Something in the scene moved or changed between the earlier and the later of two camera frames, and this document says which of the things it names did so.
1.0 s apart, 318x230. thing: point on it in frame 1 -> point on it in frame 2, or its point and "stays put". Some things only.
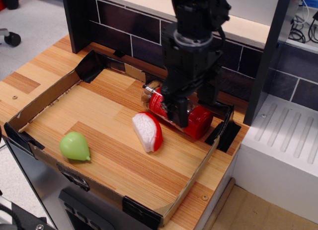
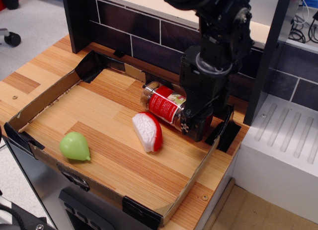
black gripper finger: x=207 y=93 -> x=220 y=108
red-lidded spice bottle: x=199 y=122 stays put
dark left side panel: x=77 y=19 stays put
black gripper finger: x=178 y=109 -> x=194 y=127
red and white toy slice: x=148 y=130 stays put
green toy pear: x=74 y=145 stays put
